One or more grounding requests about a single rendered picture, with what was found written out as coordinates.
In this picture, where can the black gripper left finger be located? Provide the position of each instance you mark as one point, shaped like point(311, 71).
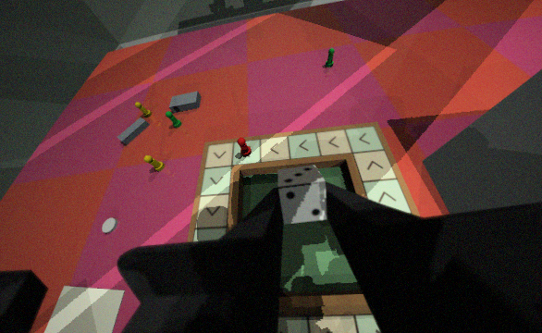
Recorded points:
point(245, 262)

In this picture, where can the green game pawn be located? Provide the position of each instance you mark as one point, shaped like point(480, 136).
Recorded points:
point(329, 62)
point(175, 123)

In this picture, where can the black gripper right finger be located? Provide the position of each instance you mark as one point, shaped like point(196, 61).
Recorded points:
point(399, 260)

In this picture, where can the grey die with black pips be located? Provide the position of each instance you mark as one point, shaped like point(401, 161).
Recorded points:
point(302, 193)

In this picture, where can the yellow game pawn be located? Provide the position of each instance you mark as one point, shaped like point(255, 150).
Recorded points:
point(146, 112)
point(157, 165)

